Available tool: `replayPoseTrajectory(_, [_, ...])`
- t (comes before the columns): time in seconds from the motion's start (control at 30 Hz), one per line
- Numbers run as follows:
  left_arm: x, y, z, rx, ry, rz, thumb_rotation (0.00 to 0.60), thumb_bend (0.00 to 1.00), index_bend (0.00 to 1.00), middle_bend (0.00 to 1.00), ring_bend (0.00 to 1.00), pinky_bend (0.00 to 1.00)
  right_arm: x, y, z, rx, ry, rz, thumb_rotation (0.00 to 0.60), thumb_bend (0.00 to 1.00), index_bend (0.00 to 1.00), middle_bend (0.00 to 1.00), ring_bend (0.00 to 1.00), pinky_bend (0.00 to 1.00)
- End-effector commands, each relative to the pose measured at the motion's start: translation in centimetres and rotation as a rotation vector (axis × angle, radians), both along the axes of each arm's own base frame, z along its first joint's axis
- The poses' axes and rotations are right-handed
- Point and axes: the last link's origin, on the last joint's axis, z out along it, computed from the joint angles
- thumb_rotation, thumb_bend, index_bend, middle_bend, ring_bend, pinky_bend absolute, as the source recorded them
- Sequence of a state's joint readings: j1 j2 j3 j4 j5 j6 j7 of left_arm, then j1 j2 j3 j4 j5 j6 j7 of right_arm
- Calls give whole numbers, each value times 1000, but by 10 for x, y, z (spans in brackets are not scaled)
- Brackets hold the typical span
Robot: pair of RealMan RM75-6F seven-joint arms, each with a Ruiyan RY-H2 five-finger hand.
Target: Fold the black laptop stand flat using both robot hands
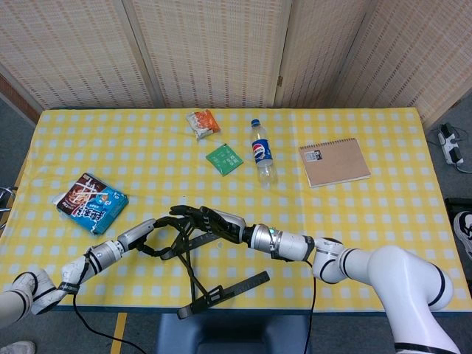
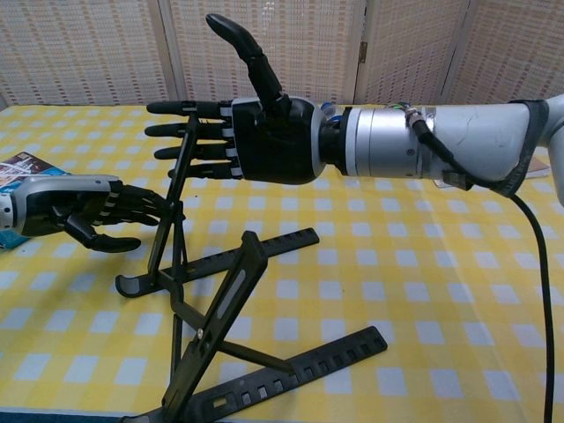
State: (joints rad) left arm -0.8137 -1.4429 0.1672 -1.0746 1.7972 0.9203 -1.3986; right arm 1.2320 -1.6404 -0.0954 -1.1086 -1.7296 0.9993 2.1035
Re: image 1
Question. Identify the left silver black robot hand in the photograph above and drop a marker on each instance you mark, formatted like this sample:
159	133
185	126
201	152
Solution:
136	232

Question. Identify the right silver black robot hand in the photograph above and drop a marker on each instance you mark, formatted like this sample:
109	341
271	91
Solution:
228	225

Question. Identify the black folding laptop stand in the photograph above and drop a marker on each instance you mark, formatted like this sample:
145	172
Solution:
210	295

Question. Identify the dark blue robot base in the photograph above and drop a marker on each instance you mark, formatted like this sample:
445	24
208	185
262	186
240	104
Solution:
236	335

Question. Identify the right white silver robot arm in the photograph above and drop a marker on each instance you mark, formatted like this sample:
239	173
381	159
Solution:
398	269

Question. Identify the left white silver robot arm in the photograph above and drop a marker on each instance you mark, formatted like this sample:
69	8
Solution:
99	256

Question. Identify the woven bamboo folding screen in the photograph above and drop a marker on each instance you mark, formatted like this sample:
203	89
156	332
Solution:
221	48

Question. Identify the blue brown noodle package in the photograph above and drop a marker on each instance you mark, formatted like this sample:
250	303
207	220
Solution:
92	204

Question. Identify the green square sachet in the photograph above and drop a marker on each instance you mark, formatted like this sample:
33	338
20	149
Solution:
224	159

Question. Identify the clear Pepsi plastic bottle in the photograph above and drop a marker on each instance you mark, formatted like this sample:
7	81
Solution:
262	151

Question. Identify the yellow white checked tablecloth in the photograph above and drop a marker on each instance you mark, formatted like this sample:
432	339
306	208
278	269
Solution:
332	221

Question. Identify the orange white snack packet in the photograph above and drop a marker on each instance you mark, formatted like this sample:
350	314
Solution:
204	123

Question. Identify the brown spiral notebook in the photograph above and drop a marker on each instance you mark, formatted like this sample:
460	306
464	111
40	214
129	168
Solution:
335	162

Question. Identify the black floor mat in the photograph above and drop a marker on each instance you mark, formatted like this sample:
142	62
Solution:
450	221

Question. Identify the white power strip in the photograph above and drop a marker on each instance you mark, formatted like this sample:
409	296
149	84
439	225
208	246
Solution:
450	145

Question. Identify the black white sneaker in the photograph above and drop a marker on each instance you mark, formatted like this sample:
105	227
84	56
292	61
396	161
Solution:
465	225

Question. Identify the chrome metal stool frame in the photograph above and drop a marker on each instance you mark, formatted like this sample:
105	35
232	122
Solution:
7	191

